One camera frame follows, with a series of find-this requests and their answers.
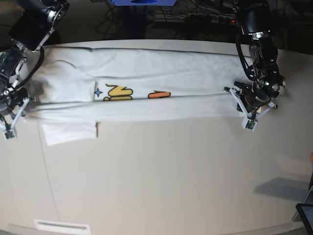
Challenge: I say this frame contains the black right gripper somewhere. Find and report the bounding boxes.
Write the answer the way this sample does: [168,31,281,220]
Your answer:
[0,88,28,115]

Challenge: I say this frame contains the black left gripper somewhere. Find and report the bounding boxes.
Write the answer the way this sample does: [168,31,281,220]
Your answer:
[239,85,270,113]

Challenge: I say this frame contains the white printed T-shirt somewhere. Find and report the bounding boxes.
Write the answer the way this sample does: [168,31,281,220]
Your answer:
[24,47,247,145]

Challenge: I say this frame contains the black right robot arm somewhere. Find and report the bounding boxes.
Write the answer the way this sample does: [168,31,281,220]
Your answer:
[0,0,69,116]

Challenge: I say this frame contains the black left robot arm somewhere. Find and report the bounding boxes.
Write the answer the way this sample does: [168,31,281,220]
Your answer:
[234,0,286,115]

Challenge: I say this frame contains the black power strip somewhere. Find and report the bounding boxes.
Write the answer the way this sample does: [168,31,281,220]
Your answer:
[186,13,238,25]

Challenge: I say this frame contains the black tablet screen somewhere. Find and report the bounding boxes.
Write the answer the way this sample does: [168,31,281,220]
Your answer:
[296,203,313,235]

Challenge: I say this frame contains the white label strip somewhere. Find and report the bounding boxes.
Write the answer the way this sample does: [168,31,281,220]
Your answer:
[34,219,90,235]

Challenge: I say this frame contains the white wrist camera left mount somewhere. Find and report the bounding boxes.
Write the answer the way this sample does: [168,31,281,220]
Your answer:
[224,83,278,131]

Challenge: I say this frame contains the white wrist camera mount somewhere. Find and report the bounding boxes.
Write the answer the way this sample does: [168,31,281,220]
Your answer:
[0,97,36,141]
[224,83,278,131]

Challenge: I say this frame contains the white wrist camera right mount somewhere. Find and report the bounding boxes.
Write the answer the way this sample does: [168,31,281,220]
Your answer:
[0,97,36,141]

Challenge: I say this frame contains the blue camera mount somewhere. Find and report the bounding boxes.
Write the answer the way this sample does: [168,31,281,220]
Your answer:
[110,0,176,6]

